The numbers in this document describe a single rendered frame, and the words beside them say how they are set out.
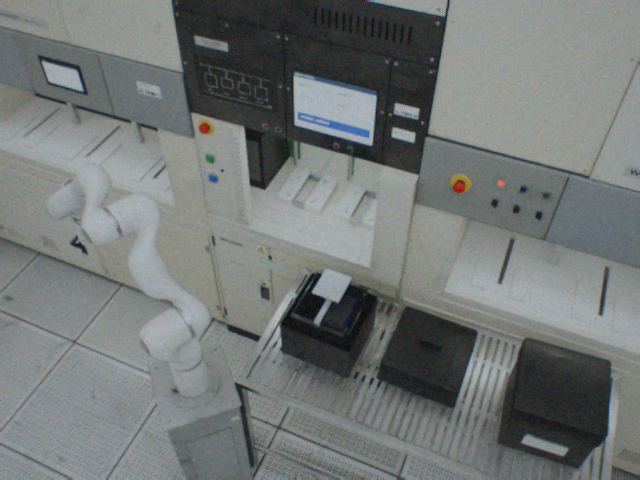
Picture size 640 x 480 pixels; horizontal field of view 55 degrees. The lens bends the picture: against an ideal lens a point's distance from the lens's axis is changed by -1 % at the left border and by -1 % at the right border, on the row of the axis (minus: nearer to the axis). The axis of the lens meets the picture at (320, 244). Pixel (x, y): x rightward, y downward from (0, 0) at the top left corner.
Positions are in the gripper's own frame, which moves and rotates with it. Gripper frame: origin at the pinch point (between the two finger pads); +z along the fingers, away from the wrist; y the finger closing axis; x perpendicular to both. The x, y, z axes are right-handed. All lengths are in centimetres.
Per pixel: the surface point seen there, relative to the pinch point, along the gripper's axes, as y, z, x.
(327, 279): 51, -7, -75
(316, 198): 88, 11, -27
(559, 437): 72, 9, -161
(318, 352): 39, 15, -84
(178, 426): -13, 25, -70
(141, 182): 39, 16, 39
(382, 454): 61, 101, -104
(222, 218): 52, 14, -7
